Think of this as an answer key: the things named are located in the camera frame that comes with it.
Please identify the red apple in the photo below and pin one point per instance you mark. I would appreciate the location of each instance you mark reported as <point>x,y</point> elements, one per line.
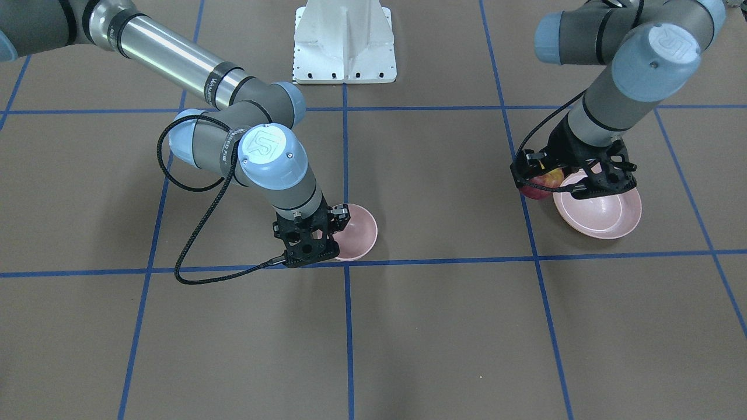
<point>552,179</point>

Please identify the pink bowl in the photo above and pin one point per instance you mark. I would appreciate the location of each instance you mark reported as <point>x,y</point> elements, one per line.
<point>359,236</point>

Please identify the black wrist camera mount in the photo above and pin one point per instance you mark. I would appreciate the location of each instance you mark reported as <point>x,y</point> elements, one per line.
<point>310,240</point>

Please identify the pink plate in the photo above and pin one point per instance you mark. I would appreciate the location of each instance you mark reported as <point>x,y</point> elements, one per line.
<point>609,217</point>

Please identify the white camera pedestal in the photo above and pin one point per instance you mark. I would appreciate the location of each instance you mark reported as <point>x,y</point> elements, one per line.
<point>344,42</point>

